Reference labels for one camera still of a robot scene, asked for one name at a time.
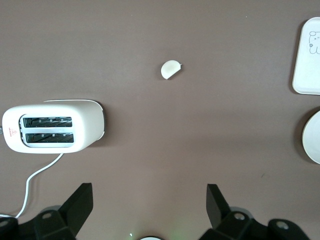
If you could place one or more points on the white half-round bun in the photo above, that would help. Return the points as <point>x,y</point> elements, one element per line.
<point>168,68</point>

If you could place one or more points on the brown table cover mat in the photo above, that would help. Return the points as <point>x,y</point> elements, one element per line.
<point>160,140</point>

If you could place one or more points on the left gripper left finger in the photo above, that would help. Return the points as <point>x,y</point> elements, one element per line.
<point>77,207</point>

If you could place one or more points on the white two-slot toaster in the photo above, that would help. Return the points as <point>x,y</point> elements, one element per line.
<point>85,125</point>

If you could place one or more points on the cream tray with bear print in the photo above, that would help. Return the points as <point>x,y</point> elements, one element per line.
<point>306,72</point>

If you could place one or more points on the round cream plate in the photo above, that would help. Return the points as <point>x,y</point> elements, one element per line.
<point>313,140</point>

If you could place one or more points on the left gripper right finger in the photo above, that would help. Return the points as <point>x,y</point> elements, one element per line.
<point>216,207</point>

